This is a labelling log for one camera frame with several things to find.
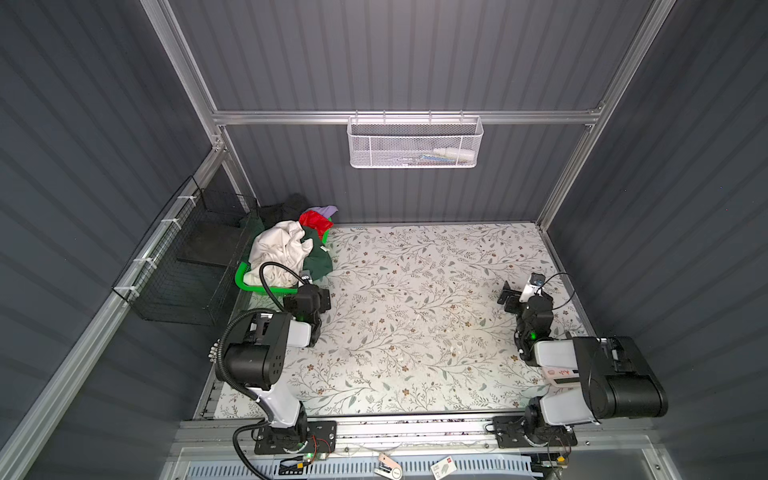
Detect black t shirt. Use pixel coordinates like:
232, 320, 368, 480
259, 193, 310, 229

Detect white tag left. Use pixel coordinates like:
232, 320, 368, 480
373, 453, 404, 480

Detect white bottle in basket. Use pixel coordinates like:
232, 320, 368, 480
433, 147, 476, 163

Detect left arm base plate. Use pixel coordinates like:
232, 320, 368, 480
252, 421, 338, 455

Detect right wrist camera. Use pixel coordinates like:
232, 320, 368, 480
519, 273, 547, 303

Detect aluminium mounting rail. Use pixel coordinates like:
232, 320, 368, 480
170, 410, 660, 458

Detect white tag with red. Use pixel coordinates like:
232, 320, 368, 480
430, 456, 458, 480

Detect purple t shirt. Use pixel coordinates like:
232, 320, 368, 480
307, 205, 338, 219

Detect dark green t shirt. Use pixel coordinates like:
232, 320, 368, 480
242, 226, 333, 285

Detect green laundry basket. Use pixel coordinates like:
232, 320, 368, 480
236, 221, 333, 294

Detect white printed t shirt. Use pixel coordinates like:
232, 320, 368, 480
243, 220, 314, 287

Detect white wire mesh basket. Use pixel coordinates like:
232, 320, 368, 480
346, 114, 484, 169

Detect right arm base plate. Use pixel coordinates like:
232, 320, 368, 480
488, 415, 578, 449

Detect pink calculator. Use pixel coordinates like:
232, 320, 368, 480
542, 366, 580, 388

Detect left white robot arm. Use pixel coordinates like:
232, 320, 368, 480
209, 284, 331, 453

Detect cup of markers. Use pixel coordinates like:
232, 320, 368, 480
208, 341, 219, 364

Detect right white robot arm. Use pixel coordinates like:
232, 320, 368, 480
492, 273, 669, 448

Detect black wire mesh basket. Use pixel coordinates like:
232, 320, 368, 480
113, 178, 259, 326

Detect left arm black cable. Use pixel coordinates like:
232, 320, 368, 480
217, 261, 313, 480

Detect red t shirt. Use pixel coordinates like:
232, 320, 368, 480
298, 210, 334, 240

